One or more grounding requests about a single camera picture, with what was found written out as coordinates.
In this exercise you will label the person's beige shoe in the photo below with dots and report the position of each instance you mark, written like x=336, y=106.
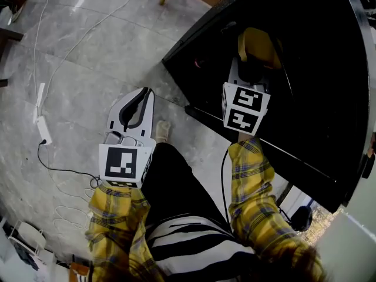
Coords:
x=163, y=130

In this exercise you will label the white fan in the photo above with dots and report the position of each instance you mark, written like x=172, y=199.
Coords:
x=28, y=238

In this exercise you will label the person's striped shirt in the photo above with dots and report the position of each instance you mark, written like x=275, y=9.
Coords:
x=194, y=245

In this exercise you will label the black glass-door cabinet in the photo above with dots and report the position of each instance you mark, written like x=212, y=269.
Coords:
x=308, y=113

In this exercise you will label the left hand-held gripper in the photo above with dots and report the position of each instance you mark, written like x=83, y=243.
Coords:
x=122, y=163

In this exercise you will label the black backpack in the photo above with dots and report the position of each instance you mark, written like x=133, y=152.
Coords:
x=302, y=217

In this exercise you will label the person's right forearm yellow plaid sleeve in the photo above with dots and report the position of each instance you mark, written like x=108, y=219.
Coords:
x=252, y=187

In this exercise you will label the dark brown wooden table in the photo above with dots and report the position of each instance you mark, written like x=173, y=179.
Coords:
x=7, y=46

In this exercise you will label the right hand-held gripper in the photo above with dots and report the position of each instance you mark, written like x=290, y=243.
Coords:
x=245, y=107

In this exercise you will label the person's black trousers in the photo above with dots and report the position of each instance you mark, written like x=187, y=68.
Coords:
x=176, y=184

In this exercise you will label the person's left forearm yellow plaid sleeve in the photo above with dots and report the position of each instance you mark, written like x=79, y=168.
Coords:
x=117, y=216

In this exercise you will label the yellow item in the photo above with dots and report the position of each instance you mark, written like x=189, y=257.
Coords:
x=258, y=46

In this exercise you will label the white power strip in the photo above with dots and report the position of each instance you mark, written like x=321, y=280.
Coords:
x=44, y=129

